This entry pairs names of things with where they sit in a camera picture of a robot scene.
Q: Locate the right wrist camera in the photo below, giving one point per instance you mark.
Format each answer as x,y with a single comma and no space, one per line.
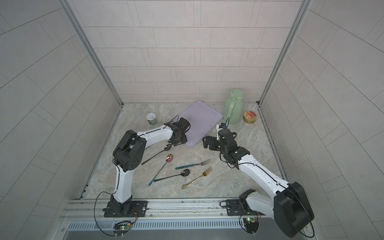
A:
221,126

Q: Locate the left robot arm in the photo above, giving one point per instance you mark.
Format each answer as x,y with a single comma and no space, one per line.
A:
129,153

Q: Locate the aluminium front rail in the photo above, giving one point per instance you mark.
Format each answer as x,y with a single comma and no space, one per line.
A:
157,209

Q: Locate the black glossy spoon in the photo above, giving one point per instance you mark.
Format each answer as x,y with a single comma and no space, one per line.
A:
184,173

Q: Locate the round yellow tin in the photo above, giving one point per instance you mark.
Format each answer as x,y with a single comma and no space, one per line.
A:
250,117

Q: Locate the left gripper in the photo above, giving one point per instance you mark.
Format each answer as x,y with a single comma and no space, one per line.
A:
177,140

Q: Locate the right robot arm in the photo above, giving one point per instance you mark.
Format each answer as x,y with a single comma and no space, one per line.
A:
286,203

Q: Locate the dark grey spoon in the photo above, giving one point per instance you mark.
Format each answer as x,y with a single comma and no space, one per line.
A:
166,148

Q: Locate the green plastic jug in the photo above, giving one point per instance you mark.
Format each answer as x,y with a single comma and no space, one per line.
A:
234,106

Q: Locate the teal handled fork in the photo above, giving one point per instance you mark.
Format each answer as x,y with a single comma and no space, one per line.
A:
193,165

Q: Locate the circuit board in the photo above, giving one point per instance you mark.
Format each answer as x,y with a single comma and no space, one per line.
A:
121,228
250,225

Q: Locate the small white paper cup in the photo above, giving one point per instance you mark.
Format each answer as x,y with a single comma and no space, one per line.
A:
151,118

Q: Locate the lilac plastic tray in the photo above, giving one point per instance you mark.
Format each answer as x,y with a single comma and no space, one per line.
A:
202,119

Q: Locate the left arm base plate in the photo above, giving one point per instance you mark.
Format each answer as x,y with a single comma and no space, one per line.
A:
130,209

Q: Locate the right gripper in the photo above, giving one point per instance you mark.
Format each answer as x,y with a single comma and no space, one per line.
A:
214,142

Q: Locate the right circuit board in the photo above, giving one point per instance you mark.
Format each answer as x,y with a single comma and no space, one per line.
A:
250,225

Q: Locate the left circuit board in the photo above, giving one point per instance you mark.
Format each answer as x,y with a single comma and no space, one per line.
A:
121,228

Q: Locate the rainbow iridescent spoon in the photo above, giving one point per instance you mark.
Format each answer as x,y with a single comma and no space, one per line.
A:
169,158

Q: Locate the gold ornate fork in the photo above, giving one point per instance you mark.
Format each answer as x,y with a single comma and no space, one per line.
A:
204,174

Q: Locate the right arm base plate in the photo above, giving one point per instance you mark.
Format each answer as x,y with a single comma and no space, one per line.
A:
237,207

